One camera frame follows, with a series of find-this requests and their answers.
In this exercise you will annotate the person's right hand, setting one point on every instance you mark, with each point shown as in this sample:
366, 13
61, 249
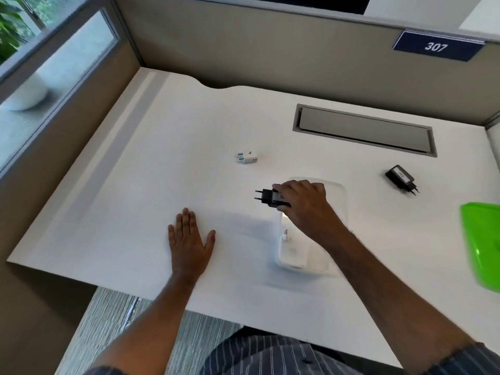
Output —
312, 210

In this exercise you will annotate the person's left hand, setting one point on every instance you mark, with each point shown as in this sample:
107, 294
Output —
189, 246

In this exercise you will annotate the long black charger white label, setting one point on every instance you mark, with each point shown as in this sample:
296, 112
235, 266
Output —
267, 197

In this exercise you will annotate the large square white charger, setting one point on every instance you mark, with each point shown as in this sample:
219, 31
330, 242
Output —
293, 255

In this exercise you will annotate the clear plastic container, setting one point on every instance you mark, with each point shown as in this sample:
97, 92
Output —
312, 261

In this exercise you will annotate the small white plug adapter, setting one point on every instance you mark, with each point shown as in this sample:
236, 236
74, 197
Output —
250, 156

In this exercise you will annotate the compact black charger white label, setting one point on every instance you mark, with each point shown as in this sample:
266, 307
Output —
399, 175

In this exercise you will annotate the green lid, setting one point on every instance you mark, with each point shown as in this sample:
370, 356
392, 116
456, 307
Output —
484, 246

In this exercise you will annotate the person's right forearm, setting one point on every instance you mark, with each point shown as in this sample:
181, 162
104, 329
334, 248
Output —
390, 292

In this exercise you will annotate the person's left forearm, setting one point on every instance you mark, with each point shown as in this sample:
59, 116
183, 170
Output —
148, 328

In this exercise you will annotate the beige desk partition panel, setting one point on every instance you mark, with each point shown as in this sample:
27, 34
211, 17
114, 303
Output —
273, 46

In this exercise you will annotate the beige partition with glass window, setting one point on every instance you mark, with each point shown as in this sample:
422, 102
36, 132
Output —
23, 199

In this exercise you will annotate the white desk side divider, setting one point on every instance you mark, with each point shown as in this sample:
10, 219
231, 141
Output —
495, 144

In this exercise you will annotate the blue desk number sign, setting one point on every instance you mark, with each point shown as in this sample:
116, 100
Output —
435, 46

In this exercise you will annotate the black monitor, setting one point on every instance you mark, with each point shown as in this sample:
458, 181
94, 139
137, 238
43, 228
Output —
312, 3

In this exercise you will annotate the white plant pot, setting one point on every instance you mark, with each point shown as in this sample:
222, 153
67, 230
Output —
27, 95

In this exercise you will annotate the green potted plant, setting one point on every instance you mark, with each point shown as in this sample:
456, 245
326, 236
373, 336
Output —
9, 35

